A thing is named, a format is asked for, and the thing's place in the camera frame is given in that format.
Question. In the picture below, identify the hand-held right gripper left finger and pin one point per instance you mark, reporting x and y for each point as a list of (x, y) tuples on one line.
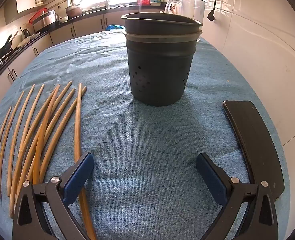
[(80, 177)]

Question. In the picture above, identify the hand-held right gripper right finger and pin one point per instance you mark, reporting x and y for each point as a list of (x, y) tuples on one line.
[(211, 177)]

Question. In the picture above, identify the bunch of wooden chopsticks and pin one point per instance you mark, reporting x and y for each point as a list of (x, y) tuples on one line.
[(77, 125)]

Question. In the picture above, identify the dark grey chopstick holder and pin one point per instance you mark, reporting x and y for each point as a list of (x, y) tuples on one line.
[(160, 67)]

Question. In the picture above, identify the black smartphone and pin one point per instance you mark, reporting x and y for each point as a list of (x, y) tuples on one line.
[(255, 145)]

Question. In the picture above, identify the blue tablecloth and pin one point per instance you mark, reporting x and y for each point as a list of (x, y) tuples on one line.
[(137, 135)]

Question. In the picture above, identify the gas stove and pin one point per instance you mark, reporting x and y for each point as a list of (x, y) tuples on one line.
[(0, 63)]

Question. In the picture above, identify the white tray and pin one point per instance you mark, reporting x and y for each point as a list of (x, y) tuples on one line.
[(28, 40)]

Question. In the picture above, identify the black wok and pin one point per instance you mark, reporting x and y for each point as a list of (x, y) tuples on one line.
[(1, 52)]

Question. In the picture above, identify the beige kitchen base cabinets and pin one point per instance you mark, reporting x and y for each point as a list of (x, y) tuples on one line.
[(87, 28)]

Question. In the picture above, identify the steel kettle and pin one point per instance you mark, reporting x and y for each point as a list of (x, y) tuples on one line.
[(25, 33)]

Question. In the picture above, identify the blue plastic bag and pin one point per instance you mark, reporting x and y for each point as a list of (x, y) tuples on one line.
[(113, 27)]

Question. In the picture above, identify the small white bowl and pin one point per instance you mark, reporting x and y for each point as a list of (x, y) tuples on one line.
[(63, 18)]

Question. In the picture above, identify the silver rice cooker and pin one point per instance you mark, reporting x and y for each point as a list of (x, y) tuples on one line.
[(46, 20)]

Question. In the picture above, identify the black kitchen countertop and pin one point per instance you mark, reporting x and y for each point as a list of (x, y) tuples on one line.
[(87, 15)]

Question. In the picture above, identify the brown cooking pot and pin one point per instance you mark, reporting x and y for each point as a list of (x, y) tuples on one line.
[(73, 11)]

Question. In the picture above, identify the red plastic lid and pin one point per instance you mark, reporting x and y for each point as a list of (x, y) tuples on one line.
[(36, 15)]

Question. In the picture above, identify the glass beer mug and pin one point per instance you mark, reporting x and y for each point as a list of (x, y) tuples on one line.
[(190, 7)]

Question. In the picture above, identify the beige upper kitchen cabinets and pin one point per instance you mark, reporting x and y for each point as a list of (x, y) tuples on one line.
[(25, 0)]

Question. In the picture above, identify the small red basket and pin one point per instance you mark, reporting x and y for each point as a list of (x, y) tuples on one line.
[(143, 2)]

